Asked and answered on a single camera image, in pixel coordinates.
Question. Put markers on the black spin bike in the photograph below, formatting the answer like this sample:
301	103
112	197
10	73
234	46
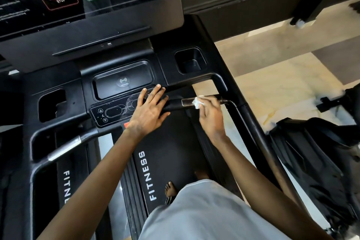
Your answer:
326	164

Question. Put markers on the person's left forearm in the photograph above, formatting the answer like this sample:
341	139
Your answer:
84	197

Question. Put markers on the person's left hand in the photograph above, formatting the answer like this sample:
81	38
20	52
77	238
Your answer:
147	114

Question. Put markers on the person's bare foot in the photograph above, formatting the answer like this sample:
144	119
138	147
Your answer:
170	191

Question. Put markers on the small white wipe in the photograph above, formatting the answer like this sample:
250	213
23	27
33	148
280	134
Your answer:
197	102

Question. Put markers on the person's right forearm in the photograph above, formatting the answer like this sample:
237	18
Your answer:
270	197

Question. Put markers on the person's right hand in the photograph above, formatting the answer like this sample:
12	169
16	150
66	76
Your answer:
212	119

